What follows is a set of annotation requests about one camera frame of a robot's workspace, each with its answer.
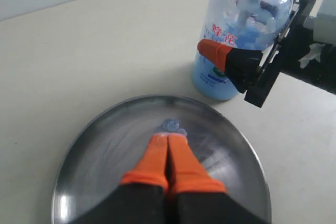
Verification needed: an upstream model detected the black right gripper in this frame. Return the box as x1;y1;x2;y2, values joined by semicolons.
197;0;335;108

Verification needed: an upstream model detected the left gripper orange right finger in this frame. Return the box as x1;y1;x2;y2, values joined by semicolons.
167;134;266;223

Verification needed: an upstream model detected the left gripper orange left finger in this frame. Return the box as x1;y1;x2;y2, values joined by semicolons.
71;133;169;223

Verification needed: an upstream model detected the blue pump soap bottle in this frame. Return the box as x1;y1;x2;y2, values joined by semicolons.
192;0;293;101

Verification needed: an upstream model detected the pale blue soap blob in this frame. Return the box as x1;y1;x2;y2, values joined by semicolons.
154;118;187;136

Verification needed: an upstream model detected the round steel plate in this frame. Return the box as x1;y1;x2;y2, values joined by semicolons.
51;95;272;223

